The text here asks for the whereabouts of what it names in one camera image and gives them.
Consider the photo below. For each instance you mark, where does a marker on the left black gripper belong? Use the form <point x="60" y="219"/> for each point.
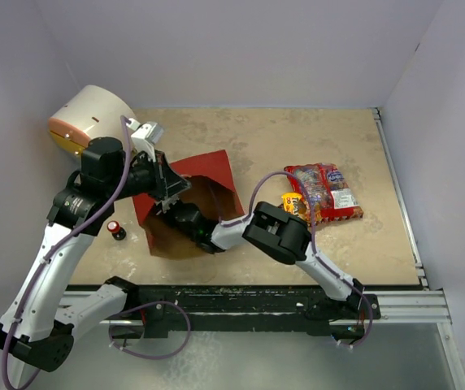
<point x="166" y="179"/>

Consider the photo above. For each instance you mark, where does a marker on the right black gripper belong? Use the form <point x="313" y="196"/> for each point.
<point x="169" y="213"/>

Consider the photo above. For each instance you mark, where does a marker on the red brown paper bag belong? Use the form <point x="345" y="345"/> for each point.
<point x="212" y="199"/>

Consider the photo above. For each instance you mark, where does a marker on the large red snack bag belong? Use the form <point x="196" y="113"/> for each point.
<point x="325" y="191"/>

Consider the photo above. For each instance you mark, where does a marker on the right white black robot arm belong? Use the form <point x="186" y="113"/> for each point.
<point x="280" y="235"/>

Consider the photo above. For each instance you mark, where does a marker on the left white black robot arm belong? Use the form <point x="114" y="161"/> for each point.
<point x="34" y="329"/>

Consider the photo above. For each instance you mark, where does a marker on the small red black bottle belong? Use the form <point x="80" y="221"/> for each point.
<point x="116" y="230"/>

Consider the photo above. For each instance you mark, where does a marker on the white cylindrical toy drawer cabinet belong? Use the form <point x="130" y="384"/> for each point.
<point x="93" y="112"/>

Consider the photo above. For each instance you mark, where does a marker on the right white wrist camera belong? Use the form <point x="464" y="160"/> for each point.
<point x="166" y="205"/>

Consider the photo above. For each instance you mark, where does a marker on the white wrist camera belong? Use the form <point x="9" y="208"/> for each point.
<point x="166" y="205"/>
<point x="145" y="136"/>

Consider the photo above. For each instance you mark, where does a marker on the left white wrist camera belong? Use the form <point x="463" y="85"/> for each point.
<point x="145" y="136"/>

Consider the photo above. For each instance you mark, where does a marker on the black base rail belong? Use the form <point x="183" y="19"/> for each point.
<point x="161" y="309"/>

